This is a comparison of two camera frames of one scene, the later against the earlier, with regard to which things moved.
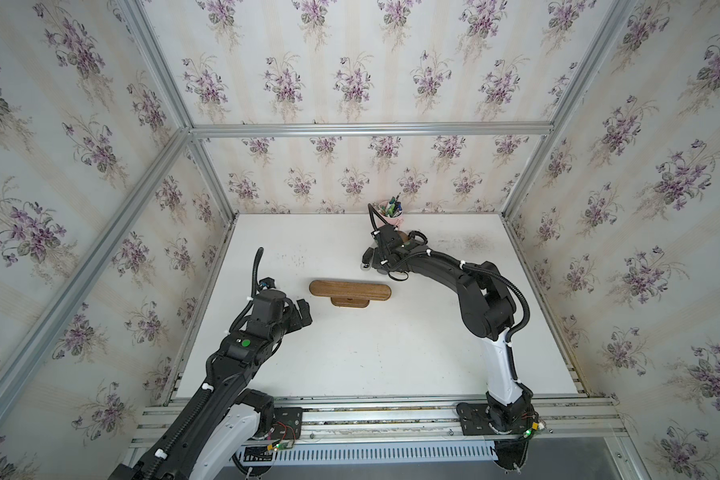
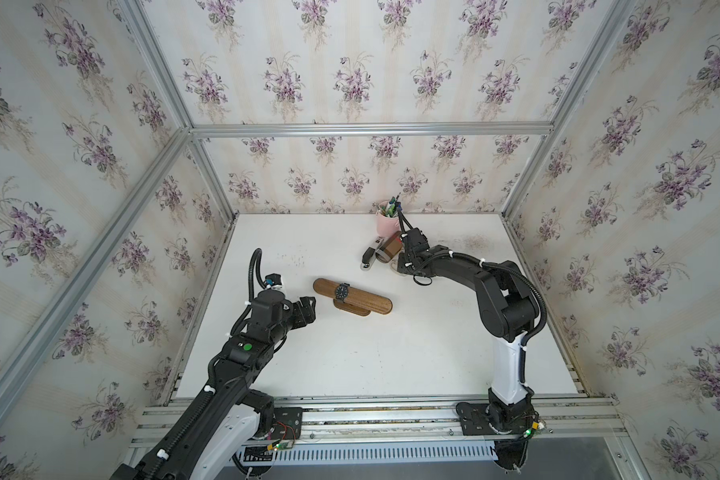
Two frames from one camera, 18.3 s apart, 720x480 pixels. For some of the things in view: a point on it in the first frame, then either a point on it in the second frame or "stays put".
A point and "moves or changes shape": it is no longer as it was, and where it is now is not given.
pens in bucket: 393,208 stays put
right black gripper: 376,261 → 400,263
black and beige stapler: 367,259 stays put
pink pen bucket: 395,221 stays put
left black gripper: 296,323 stays put
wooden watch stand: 349,294 moves or changes shape
